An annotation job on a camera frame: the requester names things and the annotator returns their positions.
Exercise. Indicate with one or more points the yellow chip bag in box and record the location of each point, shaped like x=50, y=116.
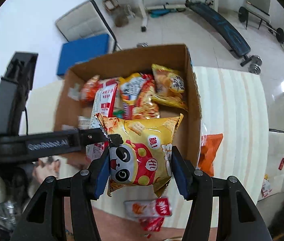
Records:
x=170, y=87

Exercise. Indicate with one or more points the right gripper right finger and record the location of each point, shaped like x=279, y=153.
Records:
x=195, y=186

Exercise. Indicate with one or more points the black sit-up bench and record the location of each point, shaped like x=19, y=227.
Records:
x=230, y=34

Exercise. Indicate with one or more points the snack packet on chair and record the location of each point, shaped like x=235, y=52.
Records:
x=266, y=187

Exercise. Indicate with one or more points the yellow panda snack bag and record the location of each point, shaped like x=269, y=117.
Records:
x=144, y=156

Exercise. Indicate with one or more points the orange panda snack bag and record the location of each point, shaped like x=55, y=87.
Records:
x=90, y=89

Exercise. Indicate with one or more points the orange chip bag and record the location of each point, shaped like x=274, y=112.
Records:
x=209, y=147

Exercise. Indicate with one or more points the small red packet on chair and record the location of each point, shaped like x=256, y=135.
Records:
x=281, y=164

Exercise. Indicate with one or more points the red white fish snack packet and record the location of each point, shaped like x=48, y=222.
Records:
x=155, y=208

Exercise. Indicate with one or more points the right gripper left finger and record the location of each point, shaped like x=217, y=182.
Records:
x=87, y=186

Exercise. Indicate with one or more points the striped cat table cloth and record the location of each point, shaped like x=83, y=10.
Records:
x=233, y=103

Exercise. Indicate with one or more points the grey folding chair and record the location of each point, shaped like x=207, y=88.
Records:
x=259, y=8

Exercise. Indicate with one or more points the white quilted chair left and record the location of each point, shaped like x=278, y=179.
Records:
x=84, y=21

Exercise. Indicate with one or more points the cardboard milk box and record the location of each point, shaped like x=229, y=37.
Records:
x=123, y=64

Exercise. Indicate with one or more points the red white long packet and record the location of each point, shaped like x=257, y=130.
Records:
x=104, y=104

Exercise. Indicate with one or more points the floor barbell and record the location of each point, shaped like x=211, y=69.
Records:
x=243, y=16

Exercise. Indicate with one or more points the blue mat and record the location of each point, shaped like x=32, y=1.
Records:
x=81, y=50

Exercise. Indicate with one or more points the chrome dumbbell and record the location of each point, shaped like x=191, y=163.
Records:
x=255, y=65

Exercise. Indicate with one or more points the yellow Korean noodle bag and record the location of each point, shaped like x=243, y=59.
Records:
x=136, y=92

